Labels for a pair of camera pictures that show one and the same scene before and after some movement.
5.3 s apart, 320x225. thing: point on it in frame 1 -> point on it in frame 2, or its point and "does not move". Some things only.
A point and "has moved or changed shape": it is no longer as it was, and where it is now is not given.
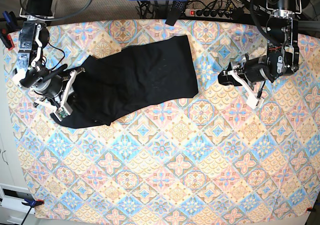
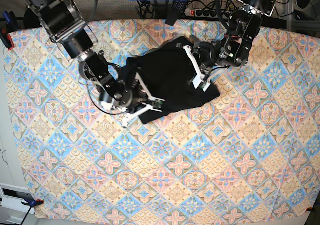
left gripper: x=49 y=83 -> x=117 y=89
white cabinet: x=12 y=190 does not move
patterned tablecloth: x=209 y=157 does not move
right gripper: x=255 y=70 -> x=207 y=54
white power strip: x=209 y=13 does not move
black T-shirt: x=152 y=73 has moved or changed shape
